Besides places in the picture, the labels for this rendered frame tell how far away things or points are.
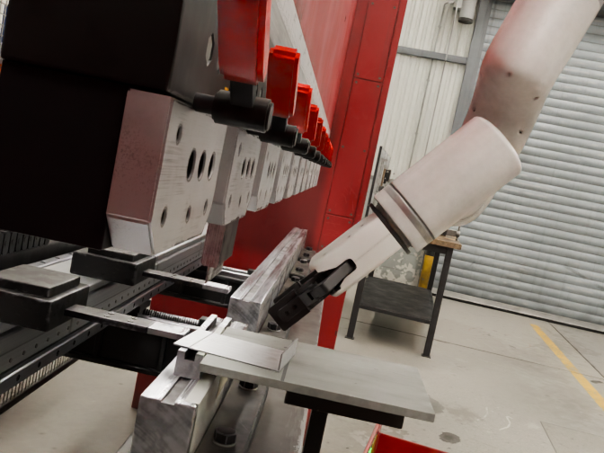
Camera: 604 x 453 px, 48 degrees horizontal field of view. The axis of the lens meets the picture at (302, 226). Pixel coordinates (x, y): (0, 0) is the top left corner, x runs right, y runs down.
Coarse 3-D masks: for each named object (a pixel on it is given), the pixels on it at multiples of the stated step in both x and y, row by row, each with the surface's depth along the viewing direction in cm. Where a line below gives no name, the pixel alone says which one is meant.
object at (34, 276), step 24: (24, 264) 89; (0, 288) 80; (24, 288) 80; (48, 288) 80; (72, 288) 86; (0, 312) 79; (24, 312) 79; (48, 312) 78; (72, 312) 83; (96, 312) 84; (168, 336) 82
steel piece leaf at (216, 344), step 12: (216, 336) 85; (192, 348) 78; (204, 348) 79; (216, 348) 80; (228, 348) 81; (240, 348) 82; (252, 348) 83; (264, 348) 84; (288, 348) 79; (240, 360) 77; (252, 360) 78; (264, 360) 79; (276, 360) 80; (288, 360) 81
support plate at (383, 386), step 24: (240, 336) 88; (264, 336) 91; (216, 360) 76; (312, 360) 84; (336, 360) 86; (360, 360) 89; (384, 360) 91; (264, 384) 74; (288, 384) 74; (312, 384) 75; (336, 384) 77; (360, 384) 78; (384, 384) 80; (408, 384) 82; (384, 408) 73; (408, 408) 73; (432, 408) 75
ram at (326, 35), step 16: (272, 0) 58; (304, 0) 82; (320, 0) 105; (336, 0) 145; (352, 0) 236; (272, 16) 60; (304, 16) 86; (320, 16) 111; (336, 16) 158; (352, 16) 271; (272, 32) 62; (304, 32) 90; (320, 32) 119; (336, 32) 173; (320, 48) 126; (336, 48) 190; (320, 64) 136; (336, 64) 212; (304, 80) 106; (320, 80) 147; (336, 80) 240; (336, 96) 277
